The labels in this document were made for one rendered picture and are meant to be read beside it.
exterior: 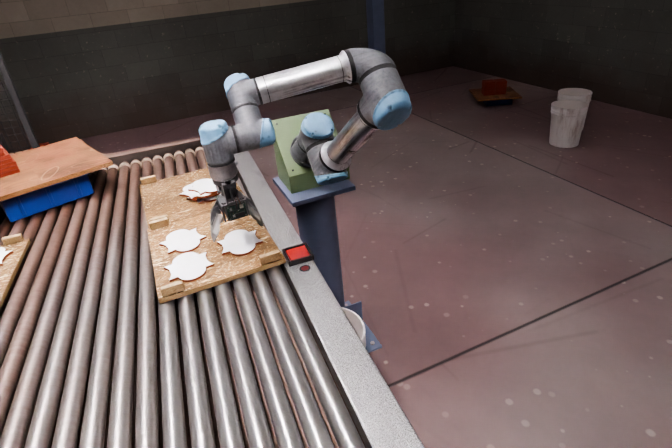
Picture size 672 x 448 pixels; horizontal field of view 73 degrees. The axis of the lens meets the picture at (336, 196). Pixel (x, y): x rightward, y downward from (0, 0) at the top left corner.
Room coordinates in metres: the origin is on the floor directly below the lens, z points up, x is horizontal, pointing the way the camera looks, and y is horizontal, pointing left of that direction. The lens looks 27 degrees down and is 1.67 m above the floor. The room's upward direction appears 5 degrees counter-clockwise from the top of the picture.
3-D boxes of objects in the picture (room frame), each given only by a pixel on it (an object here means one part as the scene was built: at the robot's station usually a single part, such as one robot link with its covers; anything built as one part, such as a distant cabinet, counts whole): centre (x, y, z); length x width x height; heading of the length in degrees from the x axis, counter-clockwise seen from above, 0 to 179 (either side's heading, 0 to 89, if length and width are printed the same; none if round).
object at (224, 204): (1.14, 0.30, 1.11); 0.09 x 0.08 x 0.12; 22
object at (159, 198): (1.58, 0.56, 0.93); 0.41 x 0.35 x 0.02; 23
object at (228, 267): (1.19, 0.40, 0.93); 0.41 x 0.35 x 0.02; 22
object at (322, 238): (1.70, 0.09, 0.43); 0.38 x 0.38 x 0.87; 21
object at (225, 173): (1.15, 0.30, 1.19); 0.08 x 0.08 x 0.05
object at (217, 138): (1.15, 0.30, 1.27); 0.09 x 0.08 x 0.11; 108
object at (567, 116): (3.88, -2.17, 0.18); 0.30 x 0.30 x 0.37
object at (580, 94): (4.24, -2.40, 0.18); 0.30 x 0.30 x 0.37
